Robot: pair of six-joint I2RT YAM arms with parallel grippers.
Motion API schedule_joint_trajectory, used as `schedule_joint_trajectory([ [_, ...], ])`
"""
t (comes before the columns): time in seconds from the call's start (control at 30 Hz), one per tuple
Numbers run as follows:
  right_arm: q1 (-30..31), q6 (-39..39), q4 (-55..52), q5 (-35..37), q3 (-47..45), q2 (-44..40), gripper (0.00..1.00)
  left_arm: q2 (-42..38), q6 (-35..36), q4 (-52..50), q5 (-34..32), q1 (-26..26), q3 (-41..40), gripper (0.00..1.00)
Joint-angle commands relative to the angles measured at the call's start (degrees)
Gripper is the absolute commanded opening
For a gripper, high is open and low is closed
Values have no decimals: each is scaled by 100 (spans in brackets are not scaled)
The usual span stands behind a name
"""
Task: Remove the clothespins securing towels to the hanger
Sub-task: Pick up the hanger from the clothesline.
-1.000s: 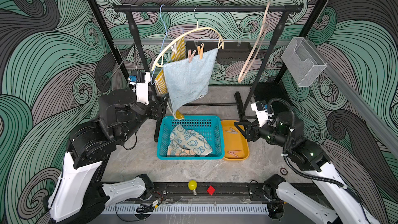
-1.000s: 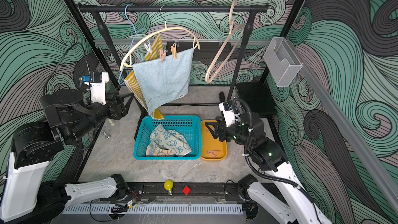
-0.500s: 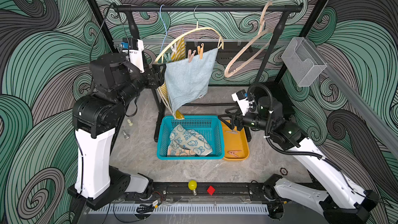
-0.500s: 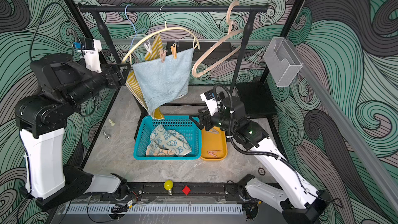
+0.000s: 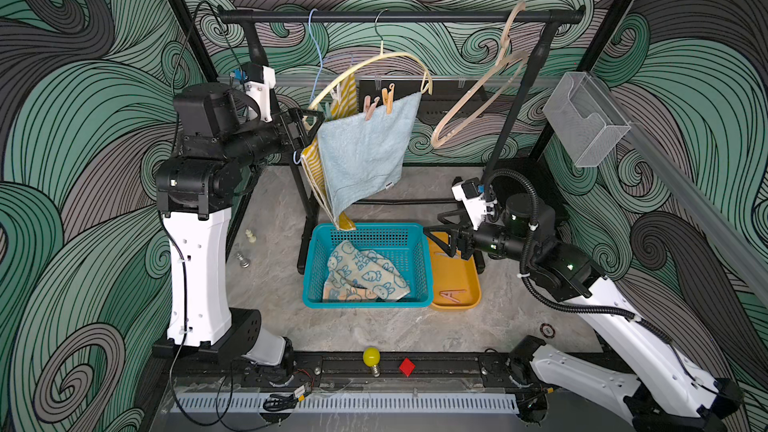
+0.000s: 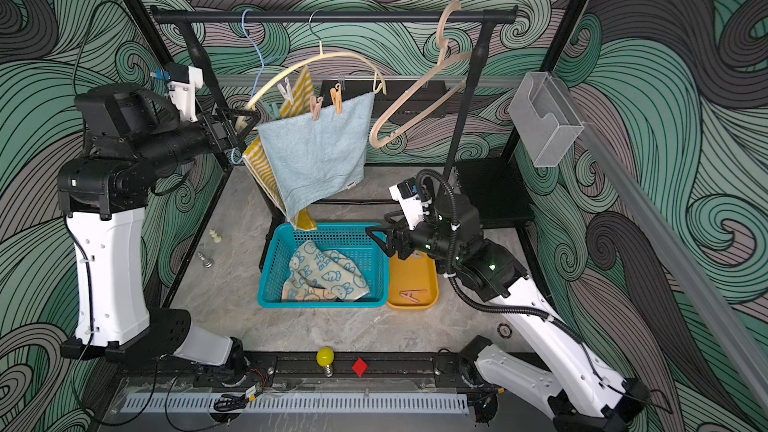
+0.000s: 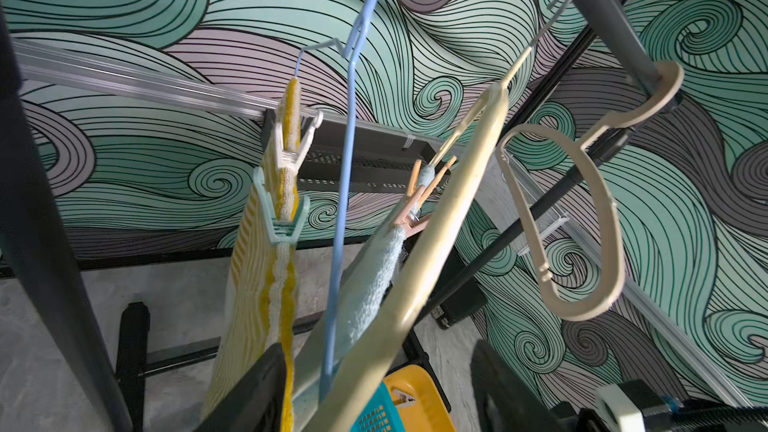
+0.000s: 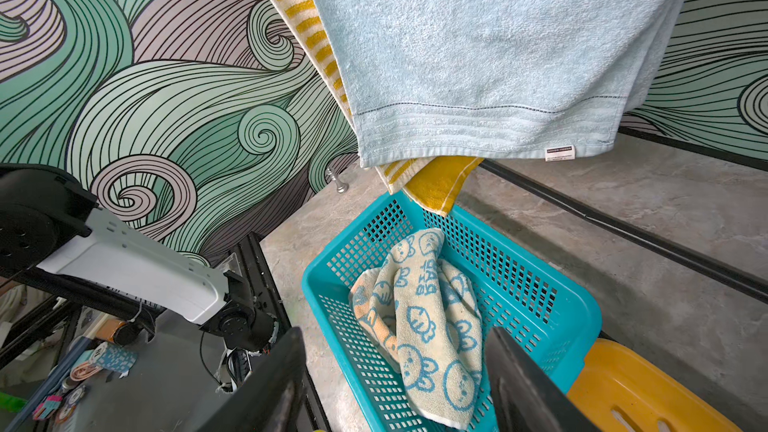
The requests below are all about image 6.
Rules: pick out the white chess pawn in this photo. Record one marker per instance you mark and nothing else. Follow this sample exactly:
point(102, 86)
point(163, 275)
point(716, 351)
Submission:
point(216, 237)

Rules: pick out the silver chess piece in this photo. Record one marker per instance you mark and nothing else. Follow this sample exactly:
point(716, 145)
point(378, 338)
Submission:
point(207, 263)

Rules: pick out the orange clothespin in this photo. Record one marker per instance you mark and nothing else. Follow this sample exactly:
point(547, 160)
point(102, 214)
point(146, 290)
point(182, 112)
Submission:
point(335, 94)

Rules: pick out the black case on floor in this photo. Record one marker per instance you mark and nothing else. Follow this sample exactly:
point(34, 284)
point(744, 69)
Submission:
point(496, 188)

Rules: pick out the light blue towel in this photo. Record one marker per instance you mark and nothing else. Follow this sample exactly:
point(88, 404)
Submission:
point(313, 159)

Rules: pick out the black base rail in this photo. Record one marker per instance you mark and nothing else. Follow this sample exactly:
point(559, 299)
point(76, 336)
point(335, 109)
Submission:
point(478, 366)

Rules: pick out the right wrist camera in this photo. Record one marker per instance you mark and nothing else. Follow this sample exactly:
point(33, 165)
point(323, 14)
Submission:
point(415, 209)

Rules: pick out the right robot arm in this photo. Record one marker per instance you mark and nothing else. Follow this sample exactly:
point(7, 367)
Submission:
point(574, 388)

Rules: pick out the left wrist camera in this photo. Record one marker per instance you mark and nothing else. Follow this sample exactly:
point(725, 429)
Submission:
point(182, 83)

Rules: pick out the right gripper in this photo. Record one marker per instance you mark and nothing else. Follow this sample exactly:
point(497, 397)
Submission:
point(397, 233)

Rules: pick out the yellow light bulb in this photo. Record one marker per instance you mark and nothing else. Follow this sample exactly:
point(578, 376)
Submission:
point(325, 358)

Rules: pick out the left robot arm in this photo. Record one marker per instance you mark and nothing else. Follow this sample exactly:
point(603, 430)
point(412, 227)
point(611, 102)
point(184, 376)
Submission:
point(139, 136)

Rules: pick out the teal perforated plastic basket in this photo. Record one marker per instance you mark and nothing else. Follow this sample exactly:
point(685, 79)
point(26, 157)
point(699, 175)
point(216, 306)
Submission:
point(350, 239)

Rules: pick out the yellow striped towel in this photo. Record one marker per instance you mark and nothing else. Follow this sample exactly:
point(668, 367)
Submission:
point(257, 162)

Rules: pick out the yellow plastic tray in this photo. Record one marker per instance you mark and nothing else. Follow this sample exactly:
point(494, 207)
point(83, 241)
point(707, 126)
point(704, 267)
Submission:
point(417, 272)

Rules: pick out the poker chip on floor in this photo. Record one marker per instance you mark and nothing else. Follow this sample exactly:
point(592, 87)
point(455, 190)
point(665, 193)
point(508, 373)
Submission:
point(504, 330)

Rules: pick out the bunny pattern towel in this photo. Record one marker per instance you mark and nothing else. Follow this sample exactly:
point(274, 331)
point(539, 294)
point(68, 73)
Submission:
point(323, 276)

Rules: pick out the black clothes rack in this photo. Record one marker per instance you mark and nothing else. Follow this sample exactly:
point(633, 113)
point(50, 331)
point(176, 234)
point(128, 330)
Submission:
point(488, 19)

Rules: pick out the pink clothespin on blue towel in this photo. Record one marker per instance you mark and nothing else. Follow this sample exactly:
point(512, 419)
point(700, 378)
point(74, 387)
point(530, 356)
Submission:
point(315, 107)

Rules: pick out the clear acrylic wall box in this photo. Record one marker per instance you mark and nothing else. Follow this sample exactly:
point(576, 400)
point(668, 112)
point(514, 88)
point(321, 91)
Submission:
point(545, 115)

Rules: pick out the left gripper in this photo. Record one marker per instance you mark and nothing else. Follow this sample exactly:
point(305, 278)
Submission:
point(225, 138)

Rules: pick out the pink clothespin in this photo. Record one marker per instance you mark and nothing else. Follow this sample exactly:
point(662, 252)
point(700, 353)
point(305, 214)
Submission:
point(412, 297)
point(315, 107)

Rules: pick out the red diamond marker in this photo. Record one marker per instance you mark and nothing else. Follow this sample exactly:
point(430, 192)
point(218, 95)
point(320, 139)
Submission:
point(360, 367)

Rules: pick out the white slotted cable duct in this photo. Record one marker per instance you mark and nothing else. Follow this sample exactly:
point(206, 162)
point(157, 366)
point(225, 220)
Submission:
point(305, 402)

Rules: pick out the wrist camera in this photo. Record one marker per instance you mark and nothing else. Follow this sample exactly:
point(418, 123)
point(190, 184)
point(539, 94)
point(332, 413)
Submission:
point(182, 83)
point(415, 209)

